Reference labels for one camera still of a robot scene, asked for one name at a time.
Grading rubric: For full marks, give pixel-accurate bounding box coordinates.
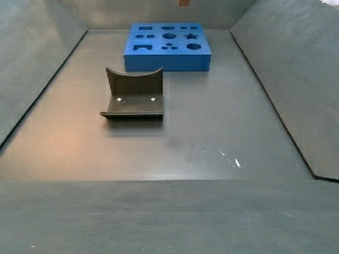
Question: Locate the blue shape sorter block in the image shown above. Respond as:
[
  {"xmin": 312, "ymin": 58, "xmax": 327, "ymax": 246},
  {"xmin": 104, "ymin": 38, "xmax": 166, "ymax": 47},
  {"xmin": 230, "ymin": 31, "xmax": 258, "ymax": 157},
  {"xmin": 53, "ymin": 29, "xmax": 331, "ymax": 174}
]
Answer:
[{"xmin": 123, "ymin": 23, "xmax": 212, "ymax": 71}]

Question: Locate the dark grey curved holder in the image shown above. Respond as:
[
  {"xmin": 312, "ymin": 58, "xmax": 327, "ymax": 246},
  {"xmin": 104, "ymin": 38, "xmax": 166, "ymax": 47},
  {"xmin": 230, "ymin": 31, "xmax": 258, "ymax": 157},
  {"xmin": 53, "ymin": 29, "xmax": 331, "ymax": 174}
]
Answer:
[{"xmin": 100, "ymin": 68, "xmax": 164, "ymax": 118}]

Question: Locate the brown arch object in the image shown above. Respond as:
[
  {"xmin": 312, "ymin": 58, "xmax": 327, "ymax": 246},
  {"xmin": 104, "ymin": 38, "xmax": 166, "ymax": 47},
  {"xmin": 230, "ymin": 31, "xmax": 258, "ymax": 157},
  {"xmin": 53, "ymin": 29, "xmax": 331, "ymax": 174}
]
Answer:
[{"xmin": 179, "ymin": 0, "xmax": 190, "ymax": 7}]

